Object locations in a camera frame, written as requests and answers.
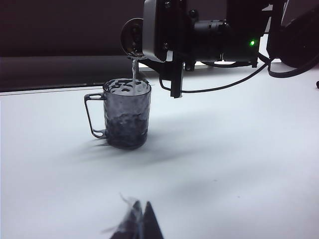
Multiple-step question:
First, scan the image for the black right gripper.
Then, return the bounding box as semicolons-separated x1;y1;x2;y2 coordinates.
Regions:
147;0;197;100

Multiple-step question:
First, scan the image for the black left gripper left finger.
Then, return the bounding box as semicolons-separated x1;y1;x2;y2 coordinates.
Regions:
109;199;145;239

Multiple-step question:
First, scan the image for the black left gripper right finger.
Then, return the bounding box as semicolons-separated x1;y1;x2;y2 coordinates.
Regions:
143;201;164;239

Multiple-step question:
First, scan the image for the silver metal drink can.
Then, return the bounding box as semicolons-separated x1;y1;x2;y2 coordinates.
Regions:
120;17;145;60

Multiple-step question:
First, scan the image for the dark textured glass mug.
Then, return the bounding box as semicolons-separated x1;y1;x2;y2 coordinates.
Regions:
84;78;152;149

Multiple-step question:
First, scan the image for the dark desk divider panel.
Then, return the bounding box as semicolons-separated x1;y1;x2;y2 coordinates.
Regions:
0;0;150;58

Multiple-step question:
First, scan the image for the black cable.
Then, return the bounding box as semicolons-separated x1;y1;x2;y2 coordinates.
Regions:
267;56;319;78
159;56;272;93

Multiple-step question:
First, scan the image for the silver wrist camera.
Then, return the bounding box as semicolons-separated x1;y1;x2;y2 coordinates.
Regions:
142;0;173;62

